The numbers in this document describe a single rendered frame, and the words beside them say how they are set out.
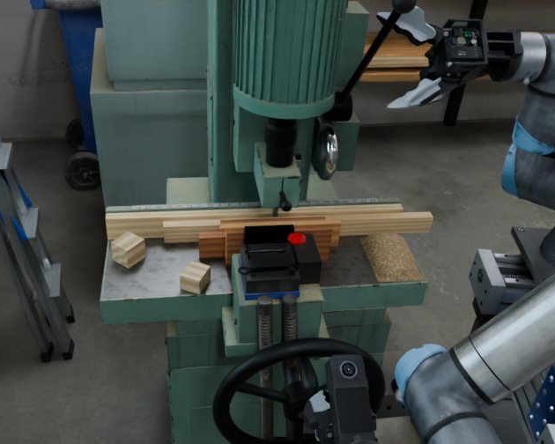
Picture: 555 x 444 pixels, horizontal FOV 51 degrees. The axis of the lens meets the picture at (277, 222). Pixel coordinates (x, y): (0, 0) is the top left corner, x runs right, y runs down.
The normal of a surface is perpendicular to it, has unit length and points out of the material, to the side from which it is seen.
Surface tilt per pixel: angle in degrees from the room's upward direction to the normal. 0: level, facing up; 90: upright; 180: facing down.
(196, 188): 0
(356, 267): 0
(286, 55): 90
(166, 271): 0
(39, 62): 90
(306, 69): 90
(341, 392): 27
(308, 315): 90
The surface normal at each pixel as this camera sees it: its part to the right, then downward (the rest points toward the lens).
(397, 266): 0.14, -0.40
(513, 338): -0.51, -0.23
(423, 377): -0.62, -0.57
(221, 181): 0.15, 0.58
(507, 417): 0.07, -0.82
